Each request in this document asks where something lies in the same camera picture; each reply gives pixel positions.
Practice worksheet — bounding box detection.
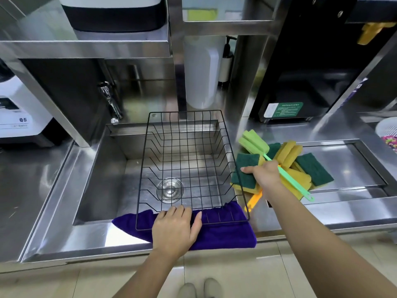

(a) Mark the person's right forearm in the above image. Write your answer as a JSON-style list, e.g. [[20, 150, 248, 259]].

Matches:
[[266, 189, 397, 298]]

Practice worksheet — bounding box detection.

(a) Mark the person's right shoe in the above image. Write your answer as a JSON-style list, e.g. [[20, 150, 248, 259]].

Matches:
[[203, 278, 223, 298]]

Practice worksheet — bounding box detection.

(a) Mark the green yellow scouring pad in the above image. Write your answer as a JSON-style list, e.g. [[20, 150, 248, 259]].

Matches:
[[266, 143, 282, 159], [231, 153, 262, 190], [231, 182, 262, 196], [294, 153, 335, 189]]

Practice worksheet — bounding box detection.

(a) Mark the person's left hand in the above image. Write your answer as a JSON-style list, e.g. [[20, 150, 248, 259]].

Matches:
[[151, 205, 203, 261]]

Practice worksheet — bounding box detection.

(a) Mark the black wire dish basket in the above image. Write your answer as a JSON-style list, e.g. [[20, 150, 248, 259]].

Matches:
[[135, 110, 250, 231]]

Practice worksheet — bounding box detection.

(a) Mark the person's left shoe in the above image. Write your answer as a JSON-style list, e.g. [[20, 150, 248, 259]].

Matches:
[[178, 282, 198, 298]]

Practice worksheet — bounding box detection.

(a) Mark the person's shoe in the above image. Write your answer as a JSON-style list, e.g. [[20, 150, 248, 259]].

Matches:
[[178, 282, 198, 298], [203, 278, 223, 298]]

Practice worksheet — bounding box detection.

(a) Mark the stainless steel shelf frame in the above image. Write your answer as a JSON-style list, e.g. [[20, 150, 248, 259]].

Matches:
[[0, 0, 397, 148]]

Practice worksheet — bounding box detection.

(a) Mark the black appliance with green label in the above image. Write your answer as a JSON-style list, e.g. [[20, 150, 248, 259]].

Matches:
[[249, 0, 374, 123]]

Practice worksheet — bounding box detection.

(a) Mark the recessed steel drain tray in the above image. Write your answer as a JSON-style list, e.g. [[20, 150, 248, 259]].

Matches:
[[269, 139, 389, 196]]

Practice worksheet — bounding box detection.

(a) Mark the chrome faucet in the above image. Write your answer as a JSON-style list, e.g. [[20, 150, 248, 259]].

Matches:
[[98, 81, 123, 125]]

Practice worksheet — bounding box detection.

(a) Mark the white and black appliance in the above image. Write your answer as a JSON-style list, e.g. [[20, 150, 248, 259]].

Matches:
[[57, 0, 167, 33]]

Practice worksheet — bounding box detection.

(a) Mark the green sponge bottle brush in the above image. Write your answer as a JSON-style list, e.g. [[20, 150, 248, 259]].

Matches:
[[238, 130, 315, 203]]

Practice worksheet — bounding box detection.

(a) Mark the person's right hand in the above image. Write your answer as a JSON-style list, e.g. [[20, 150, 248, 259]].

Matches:
[[240, 160, 283, 199]]

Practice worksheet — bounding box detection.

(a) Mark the stainless steel sink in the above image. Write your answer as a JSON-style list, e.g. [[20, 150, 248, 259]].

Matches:
[[73, 119, 240, 226]]

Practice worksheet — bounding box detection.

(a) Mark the yellow green sponge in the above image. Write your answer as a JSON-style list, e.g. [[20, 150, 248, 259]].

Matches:
[[185, 8, 218, 22]]

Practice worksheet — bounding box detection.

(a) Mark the white plastic jug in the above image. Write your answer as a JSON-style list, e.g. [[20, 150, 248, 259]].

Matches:
[[183, 35, 226, 110]]

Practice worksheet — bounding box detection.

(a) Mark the colourful scrubber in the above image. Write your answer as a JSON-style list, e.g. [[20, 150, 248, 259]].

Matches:
[[381, 135, 397, 153]]

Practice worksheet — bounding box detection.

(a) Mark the white blender base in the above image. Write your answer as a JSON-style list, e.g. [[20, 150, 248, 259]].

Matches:
[[0, 58, 54, 147]]

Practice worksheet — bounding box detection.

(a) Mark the yellow plastic clip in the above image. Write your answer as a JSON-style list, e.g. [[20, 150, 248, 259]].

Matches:
[[357, 22, 396, 46]]

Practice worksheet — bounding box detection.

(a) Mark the clear glass bowl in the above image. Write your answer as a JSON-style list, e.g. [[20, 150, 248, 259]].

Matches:
[[156, 178, 184, 204]]

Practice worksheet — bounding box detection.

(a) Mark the white pump bottle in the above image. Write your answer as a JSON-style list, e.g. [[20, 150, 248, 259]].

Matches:
[[218, 35, 238, 85]]

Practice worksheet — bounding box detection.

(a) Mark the white plastic colander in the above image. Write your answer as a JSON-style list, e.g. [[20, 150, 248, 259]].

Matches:
[[375, 117, 397, 153]]

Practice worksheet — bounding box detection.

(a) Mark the person's left forearm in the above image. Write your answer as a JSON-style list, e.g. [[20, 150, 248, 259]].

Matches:
[[112, 249, 184, 298]]

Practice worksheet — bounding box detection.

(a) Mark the purple cloth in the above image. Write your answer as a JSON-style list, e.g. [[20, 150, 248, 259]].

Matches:
[[112, 201, 257, 251]]

